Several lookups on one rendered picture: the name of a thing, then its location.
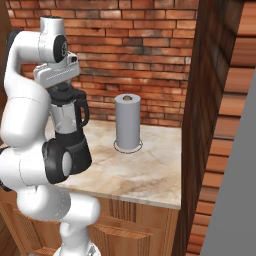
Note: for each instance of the light wooden cupboard door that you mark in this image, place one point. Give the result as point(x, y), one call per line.
point(123, 241)

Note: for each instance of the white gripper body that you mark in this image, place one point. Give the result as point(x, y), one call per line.
point(56, 75)

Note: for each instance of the black blender lid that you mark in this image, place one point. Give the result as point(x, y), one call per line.
point(68, 94)

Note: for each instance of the tall dark wooden cabinet panel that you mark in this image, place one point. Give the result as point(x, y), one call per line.
point(203, 100)

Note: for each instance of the grey flat appliance side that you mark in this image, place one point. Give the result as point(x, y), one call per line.
point(236, 200)

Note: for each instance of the light wooden base cupboard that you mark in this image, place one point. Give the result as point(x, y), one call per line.
point(153, 220)

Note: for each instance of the grey paper towel roll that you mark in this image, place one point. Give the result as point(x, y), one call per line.
point(127, 123)

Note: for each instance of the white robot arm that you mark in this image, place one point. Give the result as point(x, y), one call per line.
point(26, 110)

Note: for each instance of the black blender with glass jar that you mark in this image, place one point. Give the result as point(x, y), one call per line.
point(80, 151)

